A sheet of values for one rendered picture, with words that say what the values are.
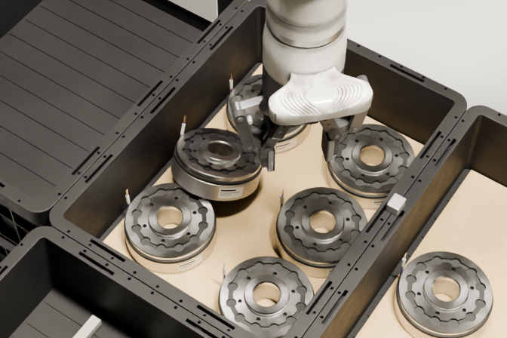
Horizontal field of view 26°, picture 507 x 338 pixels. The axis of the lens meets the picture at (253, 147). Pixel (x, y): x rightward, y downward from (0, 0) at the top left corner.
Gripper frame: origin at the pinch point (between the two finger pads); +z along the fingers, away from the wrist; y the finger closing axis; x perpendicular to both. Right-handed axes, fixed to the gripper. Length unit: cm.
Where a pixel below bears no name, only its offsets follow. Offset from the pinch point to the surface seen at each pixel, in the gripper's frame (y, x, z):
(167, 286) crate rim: 15.3, 8.4, 7.5
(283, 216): 0.9, -1.7, 14.3
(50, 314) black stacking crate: 28.0, 3.4, 17.6
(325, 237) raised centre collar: -3.0, 2.3, 13.8
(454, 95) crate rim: -20.7, -9.3, 7.4
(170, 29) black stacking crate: 8.3, -35.5, 17.4
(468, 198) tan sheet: -21.5, -1.6, 17.4
